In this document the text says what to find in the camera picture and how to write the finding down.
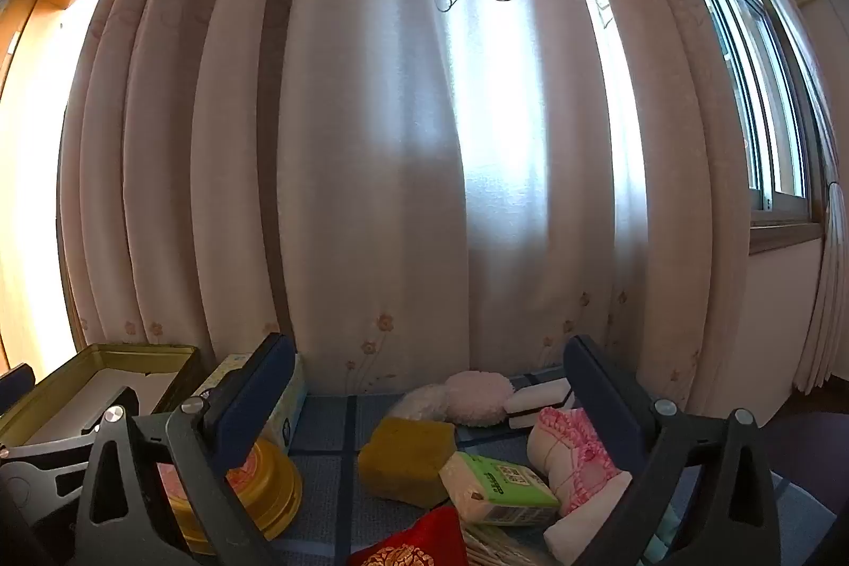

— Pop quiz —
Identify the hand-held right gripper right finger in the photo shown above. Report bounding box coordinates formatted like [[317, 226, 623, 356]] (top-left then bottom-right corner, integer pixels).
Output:
[[564, 335, 784, 566]]

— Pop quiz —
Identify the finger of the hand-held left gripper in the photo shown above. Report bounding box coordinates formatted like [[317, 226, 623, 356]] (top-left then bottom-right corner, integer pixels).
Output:
[[0, 363, 36, 414], [80, 387, 139, 434]]

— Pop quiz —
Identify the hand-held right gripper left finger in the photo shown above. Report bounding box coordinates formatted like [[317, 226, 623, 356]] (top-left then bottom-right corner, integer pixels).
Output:
[[73, 334, 296, 566]]

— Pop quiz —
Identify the gold rectangular tin box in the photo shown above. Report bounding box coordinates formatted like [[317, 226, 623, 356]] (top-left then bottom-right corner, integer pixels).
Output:
[[0, 343, 201, 449]]

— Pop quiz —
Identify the white cloth with pink trim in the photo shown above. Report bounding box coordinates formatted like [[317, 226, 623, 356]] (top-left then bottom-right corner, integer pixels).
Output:
[[526, 407, 631, 515]]

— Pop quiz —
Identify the pink fluffy puff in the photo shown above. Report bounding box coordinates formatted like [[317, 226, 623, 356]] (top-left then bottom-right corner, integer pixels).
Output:
[[443, 370, 516, 428]]

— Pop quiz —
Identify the yellow patterned tissue box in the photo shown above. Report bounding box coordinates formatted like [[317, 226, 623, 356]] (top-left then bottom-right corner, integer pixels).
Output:
[[195, 352, 307, 451]]

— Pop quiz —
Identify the wooden door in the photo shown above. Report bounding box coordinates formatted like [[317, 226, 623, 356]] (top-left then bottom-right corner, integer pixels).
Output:
[[0, 0, 160, 391]]

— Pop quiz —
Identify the white sponge with black layer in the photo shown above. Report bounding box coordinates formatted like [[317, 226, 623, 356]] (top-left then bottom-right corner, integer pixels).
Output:
[[503, 377, 575, 432]]

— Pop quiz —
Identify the round yellow tin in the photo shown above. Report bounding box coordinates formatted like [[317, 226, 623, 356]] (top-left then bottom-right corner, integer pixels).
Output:
[[158, 439, 304, 544]]

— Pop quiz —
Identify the blue checked tablecloth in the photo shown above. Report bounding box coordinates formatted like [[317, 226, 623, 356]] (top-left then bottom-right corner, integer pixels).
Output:
[[265, 363, 845, 566]]

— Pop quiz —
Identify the white foam block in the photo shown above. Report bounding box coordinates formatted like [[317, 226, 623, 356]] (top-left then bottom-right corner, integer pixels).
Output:
[[543, 472, 633, 562]]

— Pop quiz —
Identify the green pocket tissue pack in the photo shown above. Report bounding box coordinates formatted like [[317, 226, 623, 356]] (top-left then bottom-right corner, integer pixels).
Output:
[[439, 451, 562, 528]]

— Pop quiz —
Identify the yellow sponge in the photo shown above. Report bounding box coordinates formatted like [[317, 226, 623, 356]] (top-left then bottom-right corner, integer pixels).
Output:
[[357, 416, 460, 509]]

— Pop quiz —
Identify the white fluffy puff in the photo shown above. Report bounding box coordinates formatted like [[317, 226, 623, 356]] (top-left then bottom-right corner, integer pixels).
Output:
[[390, 383, 453, 422]]

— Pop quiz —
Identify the cotton swab pack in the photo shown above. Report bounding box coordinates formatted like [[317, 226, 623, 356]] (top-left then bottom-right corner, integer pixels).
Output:
[[463, 525, 553, 566]]

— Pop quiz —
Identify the red embroidered pouch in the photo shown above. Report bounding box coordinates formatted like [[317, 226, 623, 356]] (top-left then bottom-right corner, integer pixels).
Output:
[[346, 506, 469, 566]]

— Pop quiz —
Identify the purple chair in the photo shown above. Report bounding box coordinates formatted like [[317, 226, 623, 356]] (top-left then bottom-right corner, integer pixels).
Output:
[[759, 412, 849, 544]]

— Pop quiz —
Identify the gathered white curtain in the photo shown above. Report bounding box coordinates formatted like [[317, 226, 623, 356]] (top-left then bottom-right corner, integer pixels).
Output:
[[791, 128, 849, 398]]

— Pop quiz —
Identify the floral cream curtain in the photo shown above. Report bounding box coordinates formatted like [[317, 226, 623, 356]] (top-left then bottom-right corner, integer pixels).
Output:
[[56, 0, 793, 408]]

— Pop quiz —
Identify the window with metal frame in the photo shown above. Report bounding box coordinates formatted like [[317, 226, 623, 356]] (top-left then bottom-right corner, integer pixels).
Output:
[[630, 0, 838, 257]]

